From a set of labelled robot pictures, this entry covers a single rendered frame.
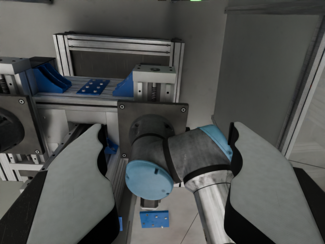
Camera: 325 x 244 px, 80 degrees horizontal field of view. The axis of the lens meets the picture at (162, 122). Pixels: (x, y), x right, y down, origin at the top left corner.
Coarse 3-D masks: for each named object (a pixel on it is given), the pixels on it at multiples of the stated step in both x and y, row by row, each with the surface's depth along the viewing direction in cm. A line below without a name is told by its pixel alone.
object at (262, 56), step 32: (256, 0) 93; (288, 0) 70; (224, 32) 141; (256, 32) 94; (288, 32) 70; (224, 64) 142; (256, 64) 94; (288, 64) 70; (224, 96) 143; (256, 96) 95; (288, 96) 71; (224, 128) 143; (256, 128) 95
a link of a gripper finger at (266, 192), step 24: (240, 144) 10; (264, 144) 10; (240, 168) 9; (264, 168) 8; (288, 168) 8; (240, 192) 7; (264, 192) 7; (288, 192) 7; (240, 216) 6; (264, 216) 6; (288, 216) 6; (312, 216) 6; (240, 240) 7; (264, 240) 6; (288, 240) 6; (312, 240) 6
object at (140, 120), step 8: (136, 120) 62; (144, 120) 60; (152, 120) 59; (160, 120) 60; (136, 128) 61; (144, 128) 57; (152, 128) 57; (160, 128) 58; (168, 128) 62; (136, 136) 57; (144, 136) 54; (160, 136) 55; (168, 136) 59
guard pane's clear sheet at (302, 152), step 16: (320, 64) 58; (320, 80) 58; (320, 96) 58; (304, 112) 65; (320, 112) 58; (304, 128) 65; (320, 128) 58; (304, 144) 65; (320, 144) 58; (304, 160) 65; (320, 160) 58; (320, 176) 58
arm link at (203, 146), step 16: (208, 128) 46; (176, 144) 46; (192, 144) 44; (208, 144) 43; (224, 144) 42; (176, 160) 44; (192, 160) 43; (208, 160) 41; (224, 160) 43; (192, 176) 41; (208, 176) 40; (224, 176) 41; (192, 192) 44; (208, 192) 40; (224, 192) 39; (208, 208) 38; (224, 208) 37; (208, 224) 38; (208, 240) 37; (224, 240) 35
